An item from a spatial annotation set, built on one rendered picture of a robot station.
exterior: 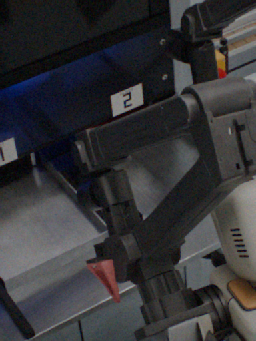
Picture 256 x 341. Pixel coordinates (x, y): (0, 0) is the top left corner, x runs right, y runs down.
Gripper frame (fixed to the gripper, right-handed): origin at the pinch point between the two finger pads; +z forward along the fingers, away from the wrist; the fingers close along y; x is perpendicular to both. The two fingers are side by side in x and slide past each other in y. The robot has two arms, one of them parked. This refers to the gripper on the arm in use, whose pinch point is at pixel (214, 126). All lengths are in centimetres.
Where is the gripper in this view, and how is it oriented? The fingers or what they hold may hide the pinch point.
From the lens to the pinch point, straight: 194.8
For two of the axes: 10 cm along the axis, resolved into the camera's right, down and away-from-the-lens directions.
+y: -5.1, -3.4, 7.9
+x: -8.4, 4.0, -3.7
